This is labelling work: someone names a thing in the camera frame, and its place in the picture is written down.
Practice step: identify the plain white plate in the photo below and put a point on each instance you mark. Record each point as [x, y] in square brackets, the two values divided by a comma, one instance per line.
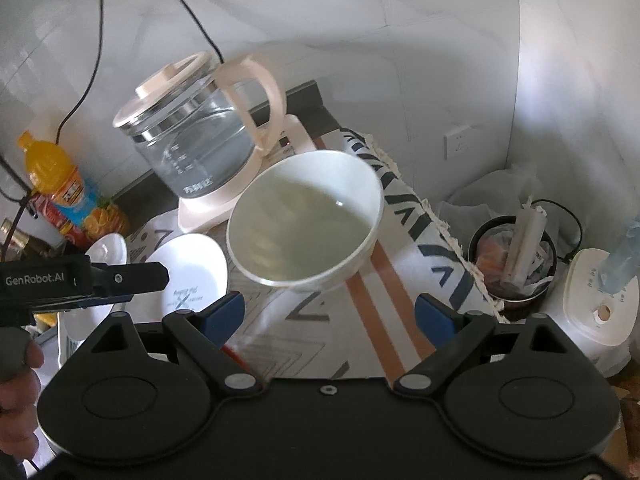
[107, 251]

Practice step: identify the white plate with grey print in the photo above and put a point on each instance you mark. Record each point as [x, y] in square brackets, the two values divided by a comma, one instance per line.
[192, 270]

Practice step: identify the pale blue plastic item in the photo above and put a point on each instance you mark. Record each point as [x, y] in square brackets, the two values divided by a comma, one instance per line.
[620, 265]

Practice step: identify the glass kettle with cream lid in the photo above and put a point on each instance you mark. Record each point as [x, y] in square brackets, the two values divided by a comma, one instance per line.
[185, 145]

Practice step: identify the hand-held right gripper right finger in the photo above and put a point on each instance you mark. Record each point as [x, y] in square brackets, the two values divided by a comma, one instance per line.
[432, 314]

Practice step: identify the dark round trash bin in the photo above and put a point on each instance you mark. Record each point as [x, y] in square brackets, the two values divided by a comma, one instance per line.
[520, 300]

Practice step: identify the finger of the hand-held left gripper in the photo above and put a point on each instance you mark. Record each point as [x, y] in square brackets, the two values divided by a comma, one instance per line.
[95, 300]
[130, 276]

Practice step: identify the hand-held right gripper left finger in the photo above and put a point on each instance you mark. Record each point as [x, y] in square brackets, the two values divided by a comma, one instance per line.
[227, 311]

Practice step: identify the white plastic bag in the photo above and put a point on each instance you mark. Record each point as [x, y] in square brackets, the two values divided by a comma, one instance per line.
[482, 190]

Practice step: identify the large white bowl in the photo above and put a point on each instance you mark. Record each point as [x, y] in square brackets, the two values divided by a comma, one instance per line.
[300, 220]

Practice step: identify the orange juice bottle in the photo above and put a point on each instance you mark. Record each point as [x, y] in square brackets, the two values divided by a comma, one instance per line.
[60, 180]

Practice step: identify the white wall socket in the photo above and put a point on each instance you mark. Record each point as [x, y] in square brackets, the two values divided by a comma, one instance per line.
[457, 142]

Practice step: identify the red cola bottle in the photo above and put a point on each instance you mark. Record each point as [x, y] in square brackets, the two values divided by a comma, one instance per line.
[47, 212]

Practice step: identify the patterned white table cloth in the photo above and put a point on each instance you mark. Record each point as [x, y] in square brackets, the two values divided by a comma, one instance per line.
[325, 320]

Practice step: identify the person's left hand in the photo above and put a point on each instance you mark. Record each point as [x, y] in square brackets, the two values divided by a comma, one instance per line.
[17, 400]

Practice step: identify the white crumpled wrapper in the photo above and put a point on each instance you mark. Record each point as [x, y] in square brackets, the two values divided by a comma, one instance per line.
[525, 240]

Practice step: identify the white countertop appliance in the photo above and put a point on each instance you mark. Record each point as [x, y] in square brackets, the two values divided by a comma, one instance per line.
[595, 332]

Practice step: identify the dark sauce bottle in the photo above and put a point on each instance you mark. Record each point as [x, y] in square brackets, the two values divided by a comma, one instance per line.
[22, 242]

